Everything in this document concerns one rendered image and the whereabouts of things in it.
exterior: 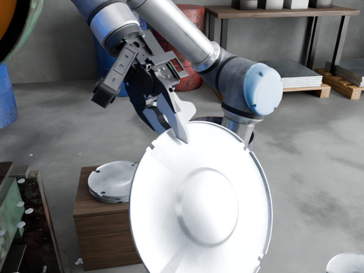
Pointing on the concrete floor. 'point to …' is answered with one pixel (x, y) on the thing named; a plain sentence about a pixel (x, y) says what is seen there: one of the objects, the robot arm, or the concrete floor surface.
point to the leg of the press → (37, 226)
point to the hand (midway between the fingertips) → (178, 140)
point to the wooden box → (102, 229)
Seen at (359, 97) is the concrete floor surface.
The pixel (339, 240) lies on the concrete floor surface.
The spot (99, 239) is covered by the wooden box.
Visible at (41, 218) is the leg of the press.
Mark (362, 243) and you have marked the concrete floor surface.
